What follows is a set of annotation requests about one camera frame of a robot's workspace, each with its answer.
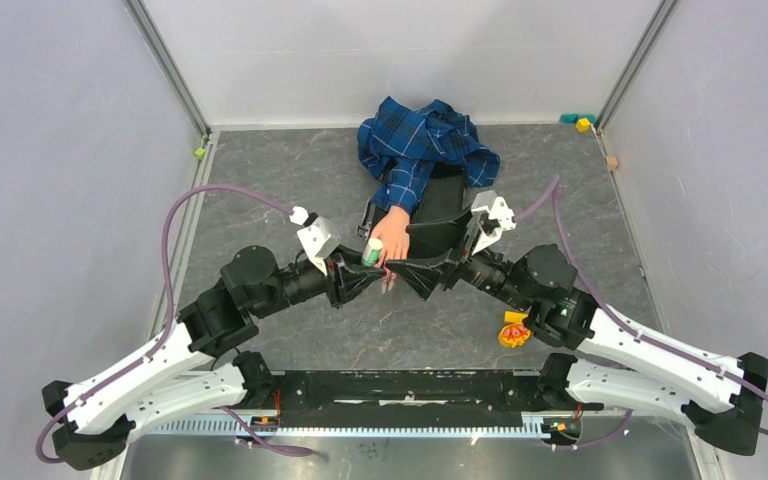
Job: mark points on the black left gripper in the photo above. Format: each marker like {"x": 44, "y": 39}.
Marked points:
{"x": 345, "y": 274}

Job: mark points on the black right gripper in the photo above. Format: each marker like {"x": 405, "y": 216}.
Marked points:
{"x": 423, "y": 274}

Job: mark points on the white cap nail polish bottle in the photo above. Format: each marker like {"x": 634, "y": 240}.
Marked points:
{"x": 371, "y": 252}

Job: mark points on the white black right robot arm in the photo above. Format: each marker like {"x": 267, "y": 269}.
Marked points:
{"x": 603, "y": 355}

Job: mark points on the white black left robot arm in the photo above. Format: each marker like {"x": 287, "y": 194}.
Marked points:
{"x": 95, "y": 420}

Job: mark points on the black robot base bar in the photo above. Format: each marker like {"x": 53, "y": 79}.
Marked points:
{"x": 412, "y": 398}

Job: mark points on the fake hand with painted nails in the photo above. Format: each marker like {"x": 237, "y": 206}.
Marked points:
{"x": 391, "y": 232}

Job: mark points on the black ribbed block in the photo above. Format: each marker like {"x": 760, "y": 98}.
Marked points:
{"x": 443, "y": 197}

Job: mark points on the blue plaid shirt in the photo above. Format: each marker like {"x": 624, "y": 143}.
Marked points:
{"x": 400, "y": 147}

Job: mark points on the yellow orange toy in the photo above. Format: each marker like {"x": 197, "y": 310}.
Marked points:
{"x": 514, "y": 332}

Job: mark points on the teal block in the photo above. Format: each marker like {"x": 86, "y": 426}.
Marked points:
{"x": 573, "y": 118}

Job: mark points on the yellow cube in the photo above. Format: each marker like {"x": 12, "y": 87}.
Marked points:
{"x": 583, "y": 124}

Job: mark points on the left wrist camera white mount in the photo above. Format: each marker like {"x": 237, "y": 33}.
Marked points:
{"x": 317, "y": 235}

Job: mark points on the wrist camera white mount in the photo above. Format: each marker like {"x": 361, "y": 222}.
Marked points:
{"x": 494, "y": 218}
{"x": 317, "y": 235}

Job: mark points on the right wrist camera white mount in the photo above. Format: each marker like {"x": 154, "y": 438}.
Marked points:
{"x": 494, "y": 218}

